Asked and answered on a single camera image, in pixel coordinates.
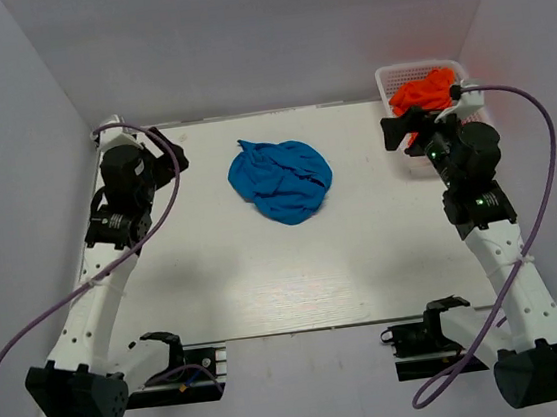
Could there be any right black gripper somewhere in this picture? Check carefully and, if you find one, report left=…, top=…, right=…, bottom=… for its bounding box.
left=379, top=99, right=478, bottom=196

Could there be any blue t shirt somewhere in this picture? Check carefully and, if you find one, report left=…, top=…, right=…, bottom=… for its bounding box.
left=227, top=139, right=333, bottom=226

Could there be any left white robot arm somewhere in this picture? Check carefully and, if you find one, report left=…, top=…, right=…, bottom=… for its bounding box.
left=25, top=114, right=188, bottom=417

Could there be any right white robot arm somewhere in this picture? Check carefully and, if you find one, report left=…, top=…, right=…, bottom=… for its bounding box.
left=380, top=83, right=557, bottom=409

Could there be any orange t shirt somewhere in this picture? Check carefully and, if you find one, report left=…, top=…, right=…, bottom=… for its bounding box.
left=388, top=67, right=455, bottom=117

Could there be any white plastic basket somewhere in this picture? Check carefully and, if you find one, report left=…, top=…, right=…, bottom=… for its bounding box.
left=375, top=59, right=492, bottom=179

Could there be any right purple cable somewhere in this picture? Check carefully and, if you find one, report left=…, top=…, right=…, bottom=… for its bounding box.
left=376, top=75, right=557, bottom=411

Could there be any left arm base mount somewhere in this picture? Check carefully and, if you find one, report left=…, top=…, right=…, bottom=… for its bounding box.
left=127, top=331, right=227, bottom=411

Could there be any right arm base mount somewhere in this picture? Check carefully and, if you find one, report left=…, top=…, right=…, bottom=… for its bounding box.
left=380, top=295, right=471, bottom=382

